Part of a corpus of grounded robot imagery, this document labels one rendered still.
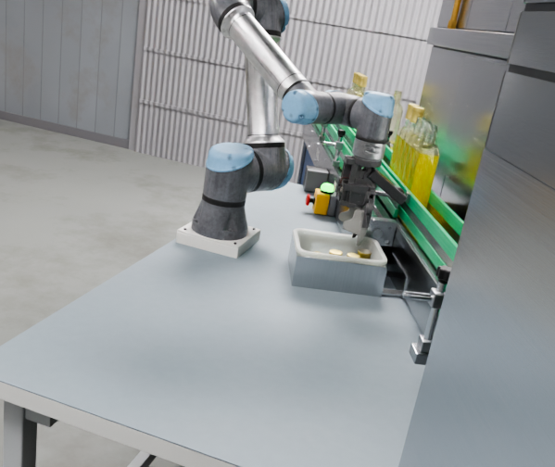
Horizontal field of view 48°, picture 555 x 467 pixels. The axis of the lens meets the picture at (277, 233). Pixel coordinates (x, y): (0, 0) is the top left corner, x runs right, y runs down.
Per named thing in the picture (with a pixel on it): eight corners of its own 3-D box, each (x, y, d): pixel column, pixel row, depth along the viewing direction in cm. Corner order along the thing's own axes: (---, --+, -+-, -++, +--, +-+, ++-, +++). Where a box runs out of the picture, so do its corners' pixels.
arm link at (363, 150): (383, 139, 150) (390, 146, 142) (378, 157, 152) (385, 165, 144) (352, 134, 149) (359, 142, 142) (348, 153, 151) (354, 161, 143)
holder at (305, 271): (402, 299, 150) (409, 271, 148) (291, 285, 148) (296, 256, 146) (388, 271, 167) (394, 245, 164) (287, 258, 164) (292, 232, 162)
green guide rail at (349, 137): (397, 218, 168) (403, 190, 165) (393, 218, 168) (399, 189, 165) (324, 116, 332) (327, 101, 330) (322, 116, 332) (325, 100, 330)
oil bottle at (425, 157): (423, 221, 171) (442, 145, 164) (404, 219, 170) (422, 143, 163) (418, 215, 176) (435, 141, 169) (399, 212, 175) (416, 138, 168)
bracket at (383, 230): (392, 247, 166) (397, 223, 163) (358, 243, 165) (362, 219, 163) (389, 243, 169) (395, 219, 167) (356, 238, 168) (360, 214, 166)
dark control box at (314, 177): (324, 195, 231) (329, 172, 229) (304, 192, 231) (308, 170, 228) (322, 188, 239) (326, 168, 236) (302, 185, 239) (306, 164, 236)
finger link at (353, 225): (338, 243, 152) (344, 206, 151) (361, 246, 152) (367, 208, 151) (340, 245, 148) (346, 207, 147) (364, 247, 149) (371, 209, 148)
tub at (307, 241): (382, 296, 150) (389, 262, 147) (291, 284, 148) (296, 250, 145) (369, 268, 166) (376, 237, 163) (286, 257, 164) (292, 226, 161)
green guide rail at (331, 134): (370, 214, 167) (376, 186, 164) (366, 214, 167) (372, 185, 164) (311, 114, 332) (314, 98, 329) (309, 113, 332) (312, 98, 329)
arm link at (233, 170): (192, 190, 163) (199, 140, 159) (230, 186, 173) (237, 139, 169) (221, 204, 156) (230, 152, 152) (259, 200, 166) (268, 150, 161)
